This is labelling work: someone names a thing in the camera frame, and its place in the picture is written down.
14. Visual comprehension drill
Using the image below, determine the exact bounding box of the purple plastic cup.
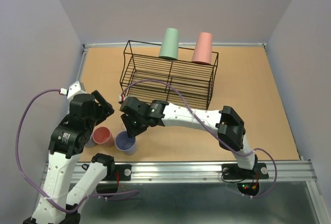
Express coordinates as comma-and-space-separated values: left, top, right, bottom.
115, 131, 137, 155
85, 133, 96, 148

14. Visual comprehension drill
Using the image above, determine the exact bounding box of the red plastic cup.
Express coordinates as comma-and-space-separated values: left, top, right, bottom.
92, 127, 115, 147

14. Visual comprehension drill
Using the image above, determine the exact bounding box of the black wire dish rack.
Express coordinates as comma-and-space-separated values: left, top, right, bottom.
119, 40, 219, 110

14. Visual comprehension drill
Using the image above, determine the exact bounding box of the green plastic cup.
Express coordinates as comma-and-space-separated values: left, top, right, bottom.
159, 28, 179, 60

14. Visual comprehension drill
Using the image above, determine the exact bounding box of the pink plastic cup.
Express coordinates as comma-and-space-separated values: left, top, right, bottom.
191, 32, 213, 65

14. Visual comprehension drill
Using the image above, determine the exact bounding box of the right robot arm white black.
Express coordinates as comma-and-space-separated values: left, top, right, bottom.
120, 97, 258, 177

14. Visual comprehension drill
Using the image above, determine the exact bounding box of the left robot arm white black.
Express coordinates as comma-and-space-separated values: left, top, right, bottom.
24, 91, 115, 223

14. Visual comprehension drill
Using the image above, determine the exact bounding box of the clear glass cup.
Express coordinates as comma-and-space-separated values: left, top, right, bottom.
121, 123, 127, 131

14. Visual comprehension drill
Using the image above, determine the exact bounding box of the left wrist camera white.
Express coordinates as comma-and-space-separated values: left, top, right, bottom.
59, 81, 86, 101

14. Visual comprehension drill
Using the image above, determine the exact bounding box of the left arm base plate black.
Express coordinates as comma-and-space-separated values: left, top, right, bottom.
84, 163, 132, 182

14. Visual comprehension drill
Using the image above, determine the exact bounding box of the aluminium front rail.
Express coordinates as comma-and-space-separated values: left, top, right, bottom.
41, 159, 318, 184

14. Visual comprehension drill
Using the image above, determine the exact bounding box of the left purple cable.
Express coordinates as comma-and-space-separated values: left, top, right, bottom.
16, 88, 140, 214

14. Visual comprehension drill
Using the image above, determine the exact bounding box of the aluminium back rail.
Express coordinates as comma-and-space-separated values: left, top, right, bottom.
84, 41, 267, 48

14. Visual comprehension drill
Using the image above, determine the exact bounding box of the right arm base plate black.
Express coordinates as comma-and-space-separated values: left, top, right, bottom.
222, 163, 269, 181

